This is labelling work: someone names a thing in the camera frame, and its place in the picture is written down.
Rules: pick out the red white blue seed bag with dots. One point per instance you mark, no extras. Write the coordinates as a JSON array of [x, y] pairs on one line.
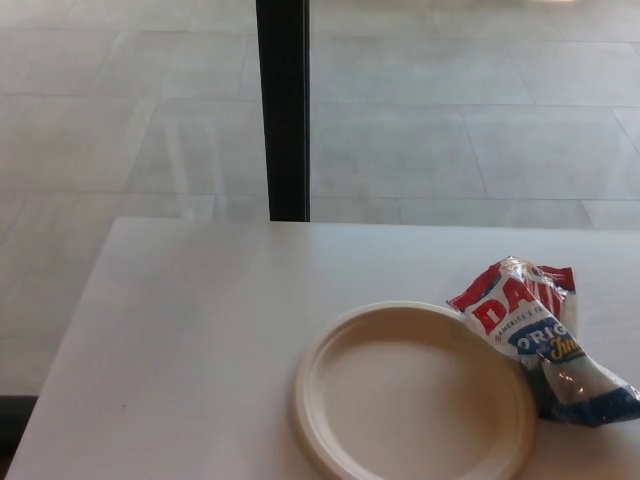
[[505, 312]]

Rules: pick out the round cream paper plate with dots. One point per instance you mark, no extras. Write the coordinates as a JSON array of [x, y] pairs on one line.
[[400, 395]]

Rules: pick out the black vertical window post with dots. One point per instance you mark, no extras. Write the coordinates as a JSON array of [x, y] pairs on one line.
[[285, 110]]

